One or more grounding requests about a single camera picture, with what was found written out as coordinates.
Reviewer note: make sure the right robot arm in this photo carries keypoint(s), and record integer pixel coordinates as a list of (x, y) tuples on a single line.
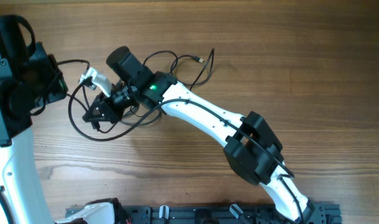
[(252, 150)]

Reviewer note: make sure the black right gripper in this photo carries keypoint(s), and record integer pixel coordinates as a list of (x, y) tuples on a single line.
[(110, 112)]

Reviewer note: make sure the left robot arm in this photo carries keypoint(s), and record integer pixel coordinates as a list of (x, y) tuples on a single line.
[(21, 196)]

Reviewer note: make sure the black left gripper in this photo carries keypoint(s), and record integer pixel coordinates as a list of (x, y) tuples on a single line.
[(59, 89)]

